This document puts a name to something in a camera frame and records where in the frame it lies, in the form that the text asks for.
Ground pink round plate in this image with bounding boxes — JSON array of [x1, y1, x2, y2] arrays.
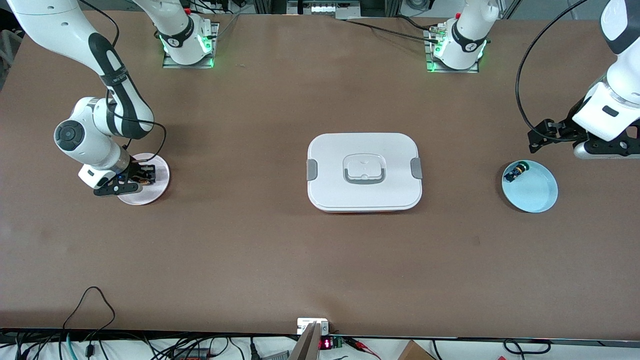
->
[[113, 152, 171, 206]]

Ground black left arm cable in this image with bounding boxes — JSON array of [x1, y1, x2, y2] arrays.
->
[[515, 0, 591, 143]]

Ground thick black looped cable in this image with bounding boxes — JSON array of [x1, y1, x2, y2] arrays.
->
[[502, 339, 552, 357]]

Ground white power strip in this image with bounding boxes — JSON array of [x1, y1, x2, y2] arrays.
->
[[287, 0, 361, 16]]

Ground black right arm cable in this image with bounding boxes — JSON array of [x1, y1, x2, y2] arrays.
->
[[80, 0, 167, 163]]

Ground white lunch box grey latches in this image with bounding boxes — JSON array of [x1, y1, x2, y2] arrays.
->
[[306, 132, 423, 214]]

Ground brown cardboard box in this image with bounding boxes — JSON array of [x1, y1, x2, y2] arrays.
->
[[397, 340, 436, 360]]

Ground light blue round plate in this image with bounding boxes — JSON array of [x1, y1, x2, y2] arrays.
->
[[501, 159, 559, 214]]

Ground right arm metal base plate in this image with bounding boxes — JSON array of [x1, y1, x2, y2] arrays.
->
[[162, 22, 220, 69]]

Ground black braided cable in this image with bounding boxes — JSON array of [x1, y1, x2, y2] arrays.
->
[[345, 19, 441, 43]]

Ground tan wooden beam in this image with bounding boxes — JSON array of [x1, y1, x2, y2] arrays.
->
[[289, 321, 322, 360]]

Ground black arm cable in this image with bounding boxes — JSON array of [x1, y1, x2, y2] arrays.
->
[[515, 0, 591, 143], [80, 0, 167, 163]]

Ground small white box device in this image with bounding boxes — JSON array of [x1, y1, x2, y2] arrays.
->
[[297, 318, 330, 335]]

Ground thin black looped cable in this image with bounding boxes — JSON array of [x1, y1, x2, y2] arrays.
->
[[62, 286, 117, 335]]

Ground red clip lead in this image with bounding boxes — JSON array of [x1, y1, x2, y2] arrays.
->
[[345, 337, 381, 358]]

